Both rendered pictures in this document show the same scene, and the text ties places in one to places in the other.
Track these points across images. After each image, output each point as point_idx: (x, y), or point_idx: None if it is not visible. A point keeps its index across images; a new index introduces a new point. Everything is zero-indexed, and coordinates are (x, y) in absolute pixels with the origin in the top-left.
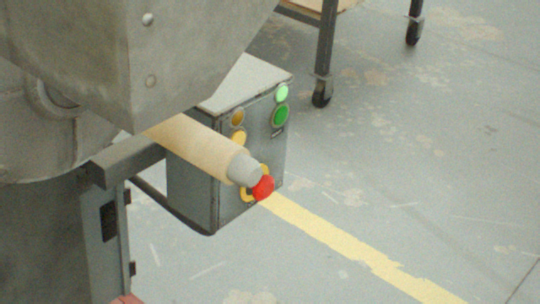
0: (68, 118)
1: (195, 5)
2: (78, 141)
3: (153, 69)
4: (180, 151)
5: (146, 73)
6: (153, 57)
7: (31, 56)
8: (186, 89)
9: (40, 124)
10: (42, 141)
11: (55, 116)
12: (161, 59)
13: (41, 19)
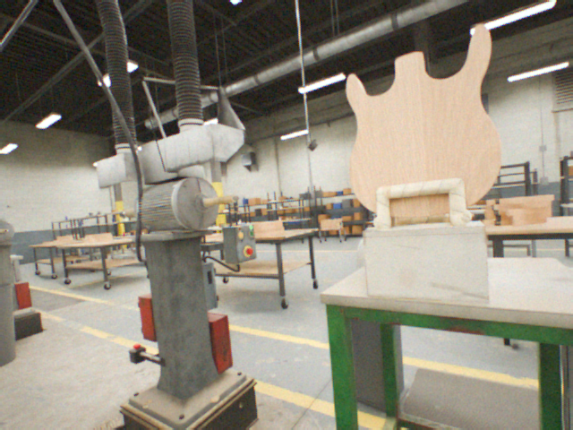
0: (201, 212)
1: (221, 147)
2: (203, 219)
3: (217, 152)
4: (224, 200)
5: (216, 152)
6: (217, 150)
7: (200, 160)
8: (221, 158)
9: (196, 212)
10: (196, 217)
11: (199, 210)
12: (218, 151)
13: (202, 153)
